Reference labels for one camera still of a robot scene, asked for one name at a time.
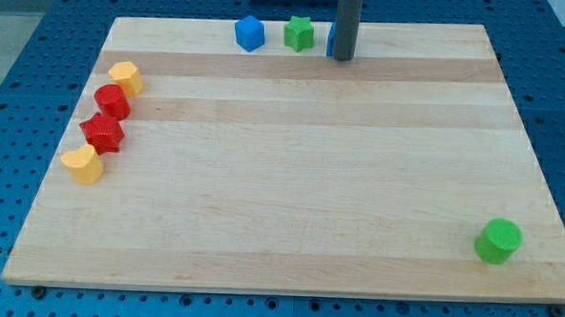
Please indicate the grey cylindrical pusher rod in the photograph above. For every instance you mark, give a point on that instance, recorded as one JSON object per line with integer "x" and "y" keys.
{"x": 346, "y": 29}

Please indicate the red cylinder block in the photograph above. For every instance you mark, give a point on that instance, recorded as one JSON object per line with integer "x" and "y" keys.
{"x": 111, "y": 101}

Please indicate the blue cube block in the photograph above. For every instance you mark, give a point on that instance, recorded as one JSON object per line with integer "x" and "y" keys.
{"x": 250, "y": 33}

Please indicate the yellow heart block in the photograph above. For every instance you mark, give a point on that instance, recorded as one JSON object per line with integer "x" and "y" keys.
{"x": 83, "y": 164}

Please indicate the yellow hexagon block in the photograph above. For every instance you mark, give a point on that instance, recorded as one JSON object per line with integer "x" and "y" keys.
{"x": 127, "y": 76}

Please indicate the green cylinder block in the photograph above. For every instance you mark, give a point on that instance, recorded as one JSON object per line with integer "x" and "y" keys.
{"x": 499, "y": 239}

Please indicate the red star block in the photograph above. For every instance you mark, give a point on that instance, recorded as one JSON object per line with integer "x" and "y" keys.
{"x": 103, "y": 132}

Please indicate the blue triangle block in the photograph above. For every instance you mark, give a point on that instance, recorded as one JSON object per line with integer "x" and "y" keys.
{"x": 330, "y": 40}

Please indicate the green star block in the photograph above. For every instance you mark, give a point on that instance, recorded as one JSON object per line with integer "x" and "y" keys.
{"x": 299, "y": 33}

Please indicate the light wooden board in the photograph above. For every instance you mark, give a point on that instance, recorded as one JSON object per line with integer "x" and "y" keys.
{"x": 283, "y": 173}

